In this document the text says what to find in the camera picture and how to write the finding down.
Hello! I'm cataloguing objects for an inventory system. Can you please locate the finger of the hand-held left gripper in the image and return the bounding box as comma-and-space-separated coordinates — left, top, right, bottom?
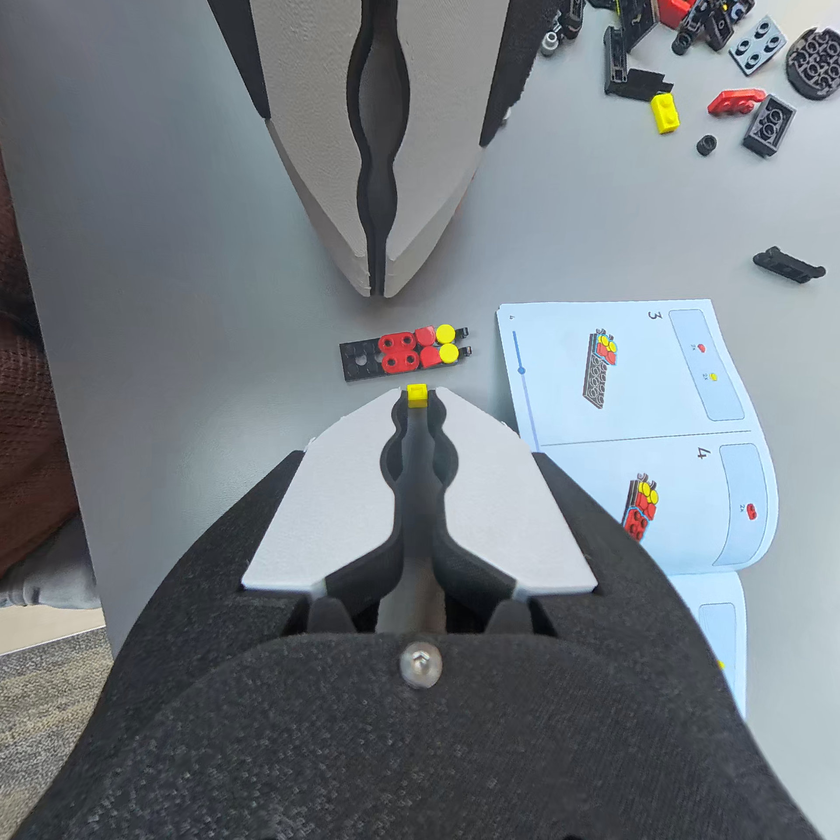
382, 0, 509, 298
252, 0, 383, 299

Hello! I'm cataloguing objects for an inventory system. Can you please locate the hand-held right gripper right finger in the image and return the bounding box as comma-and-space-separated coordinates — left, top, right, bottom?
430, 386, 599, 614

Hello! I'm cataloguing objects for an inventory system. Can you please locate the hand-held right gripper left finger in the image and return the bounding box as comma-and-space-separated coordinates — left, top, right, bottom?
241, 387, 409, 618

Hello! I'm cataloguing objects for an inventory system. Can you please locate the black red yellow brick assembly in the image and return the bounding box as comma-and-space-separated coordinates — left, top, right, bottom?
339, 323, 474, 382

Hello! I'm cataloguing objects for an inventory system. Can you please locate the grey desk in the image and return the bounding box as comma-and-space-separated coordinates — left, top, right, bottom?
0, 0, 840, 723

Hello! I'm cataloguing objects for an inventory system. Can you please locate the light blue instruction booklet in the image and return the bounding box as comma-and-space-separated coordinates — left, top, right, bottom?
497, 298, 780, 719

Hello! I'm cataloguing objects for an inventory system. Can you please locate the black angled toy brick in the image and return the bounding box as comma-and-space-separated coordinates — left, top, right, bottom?
604, 26, 675, 101

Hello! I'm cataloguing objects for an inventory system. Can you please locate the pile of toy bricks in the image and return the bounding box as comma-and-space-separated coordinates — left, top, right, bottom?
545, 0, 756, 53

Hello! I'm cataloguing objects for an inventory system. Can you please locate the red toy plate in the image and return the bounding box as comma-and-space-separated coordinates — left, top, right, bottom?
707, 88, 767, 116

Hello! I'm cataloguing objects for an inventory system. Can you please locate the blue-grey square toy plate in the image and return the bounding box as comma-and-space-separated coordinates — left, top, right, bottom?
728, 16, 788, 74

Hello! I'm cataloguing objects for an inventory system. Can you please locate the dark grey square brick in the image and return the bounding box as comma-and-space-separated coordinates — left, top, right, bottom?
743, 96, 797, 158

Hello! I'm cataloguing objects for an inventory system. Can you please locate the grey cloth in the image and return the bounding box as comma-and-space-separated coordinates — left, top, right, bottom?
0, 515, 104, 609

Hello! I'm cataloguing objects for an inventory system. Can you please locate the black round toy plate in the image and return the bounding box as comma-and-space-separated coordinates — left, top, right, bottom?
785, 28, 840, 101

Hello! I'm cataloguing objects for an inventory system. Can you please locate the person in brown sweater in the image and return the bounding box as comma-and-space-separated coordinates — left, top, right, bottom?
0, 147, 81, 581

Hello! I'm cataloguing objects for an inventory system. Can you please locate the long black hinge piece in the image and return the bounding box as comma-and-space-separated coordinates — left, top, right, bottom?
752, 246, 827, 284

